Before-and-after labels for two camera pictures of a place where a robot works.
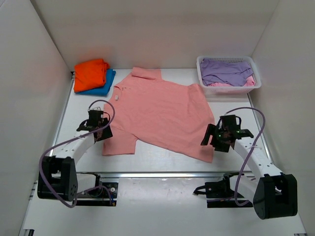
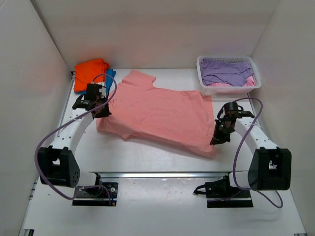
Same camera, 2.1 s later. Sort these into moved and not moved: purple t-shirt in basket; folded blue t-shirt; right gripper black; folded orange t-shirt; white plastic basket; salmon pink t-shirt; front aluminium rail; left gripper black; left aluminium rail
Moved: right gripper black; left gripper black; salmon pink t-shirt
Not moved: purple t-shirt in basket; front aluminium rail; white plastic basket; left aluminium rail; folded blue t-shirt; folded orange t-shirt
